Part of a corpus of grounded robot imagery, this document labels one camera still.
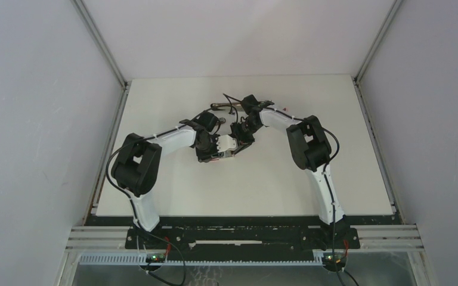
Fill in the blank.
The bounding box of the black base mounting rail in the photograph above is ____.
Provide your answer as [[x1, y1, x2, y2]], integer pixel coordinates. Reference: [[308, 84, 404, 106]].
[[85, 215, 401, 260]]

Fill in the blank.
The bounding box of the left controller board with wires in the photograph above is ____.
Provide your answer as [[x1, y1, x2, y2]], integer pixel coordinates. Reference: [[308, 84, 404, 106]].
[[138, 237, 187, 286]]

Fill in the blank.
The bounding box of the controller board with wires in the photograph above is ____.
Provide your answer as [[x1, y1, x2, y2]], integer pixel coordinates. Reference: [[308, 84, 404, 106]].
[[138, 237, 187, 286], [321, 240, 359, 286]]

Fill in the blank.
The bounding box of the white slotted cable duct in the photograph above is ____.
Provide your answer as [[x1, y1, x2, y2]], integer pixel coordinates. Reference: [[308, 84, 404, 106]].
[[78, 252, 324, 266]]

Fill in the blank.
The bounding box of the right black camera cable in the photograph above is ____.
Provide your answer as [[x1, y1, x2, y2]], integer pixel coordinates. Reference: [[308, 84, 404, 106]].
[[222, 93, 341, 253]]

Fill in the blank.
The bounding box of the black camera cable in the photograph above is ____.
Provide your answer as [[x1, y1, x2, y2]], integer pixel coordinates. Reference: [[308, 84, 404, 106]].
[[222, 93, 341, 253], [106, 107, 240, 206]]

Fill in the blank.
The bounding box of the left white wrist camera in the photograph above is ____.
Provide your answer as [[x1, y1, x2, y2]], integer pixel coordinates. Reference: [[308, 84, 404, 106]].
[[216, 135, 238, 153]]

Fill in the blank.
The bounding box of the right controller board with wires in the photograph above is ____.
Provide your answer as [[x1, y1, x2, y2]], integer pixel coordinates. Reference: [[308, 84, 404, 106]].
[[321, 240, 359, 286]]

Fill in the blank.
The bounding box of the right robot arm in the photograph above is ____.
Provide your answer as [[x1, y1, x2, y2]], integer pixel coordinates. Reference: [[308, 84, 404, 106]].
[[227, 95, 345, 248]]

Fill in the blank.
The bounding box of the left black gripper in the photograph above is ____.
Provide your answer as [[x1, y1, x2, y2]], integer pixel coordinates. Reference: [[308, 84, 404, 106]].
[[195, 134, 224, 163]]

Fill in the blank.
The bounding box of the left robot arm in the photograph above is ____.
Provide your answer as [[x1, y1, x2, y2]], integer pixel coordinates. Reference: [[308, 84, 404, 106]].
[[105, 110, 223, 248]]

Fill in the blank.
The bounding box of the staple box tray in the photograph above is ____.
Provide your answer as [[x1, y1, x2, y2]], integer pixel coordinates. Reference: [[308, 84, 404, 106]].
[[223, 149, 242, 158]]

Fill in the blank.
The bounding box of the left black camera cable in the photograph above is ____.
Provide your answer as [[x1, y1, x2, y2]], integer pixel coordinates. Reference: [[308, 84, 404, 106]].
[[106, 107, 240, 206]]

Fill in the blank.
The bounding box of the red white staple box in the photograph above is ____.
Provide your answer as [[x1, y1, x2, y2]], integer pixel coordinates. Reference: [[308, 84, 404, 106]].
[[199, 157, 231, 163]]

